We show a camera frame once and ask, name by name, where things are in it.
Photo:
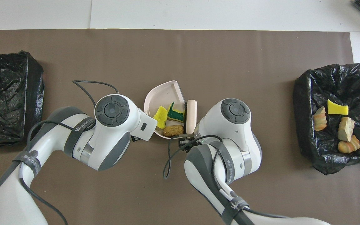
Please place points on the beige fake bread piece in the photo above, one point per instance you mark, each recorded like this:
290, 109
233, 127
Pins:
320, 119
346, 128
349, 146

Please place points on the brown textured bread piece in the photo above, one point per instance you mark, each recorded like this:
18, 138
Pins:
172, 131

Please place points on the green and yellow sponge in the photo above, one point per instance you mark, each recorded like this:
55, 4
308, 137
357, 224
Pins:
176, 115

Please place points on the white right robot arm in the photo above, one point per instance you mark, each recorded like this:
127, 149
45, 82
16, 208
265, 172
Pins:
234, 112

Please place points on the beige hand brush black bristles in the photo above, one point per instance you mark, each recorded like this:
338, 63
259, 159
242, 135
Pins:
192, 115

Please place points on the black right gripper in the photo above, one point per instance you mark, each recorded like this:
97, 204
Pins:
186, 143

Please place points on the crumpled black bag bin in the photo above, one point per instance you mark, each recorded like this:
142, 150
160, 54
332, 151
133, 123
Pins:
308, 93

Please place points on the brown paper table mat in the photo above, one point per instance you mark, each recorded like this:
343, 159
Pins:
180, 47

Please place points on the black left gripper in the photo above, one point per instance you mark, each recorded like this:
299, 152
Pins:
135, 137

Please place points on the pale pink plastic dustpan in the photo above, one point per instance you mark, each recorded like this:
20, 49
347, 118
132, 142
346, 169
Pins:
161, 93

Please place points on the chunky yellow sponge piece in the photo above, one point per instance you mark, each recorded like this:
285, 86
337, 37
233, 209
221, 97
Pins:
160, 116

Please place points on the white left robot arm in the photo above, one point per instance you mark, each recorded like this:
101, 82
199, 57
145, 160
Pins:
114, 112

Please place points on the black bag covered box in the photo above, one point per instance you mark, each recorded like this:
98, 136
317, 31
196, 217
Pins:
8, 100

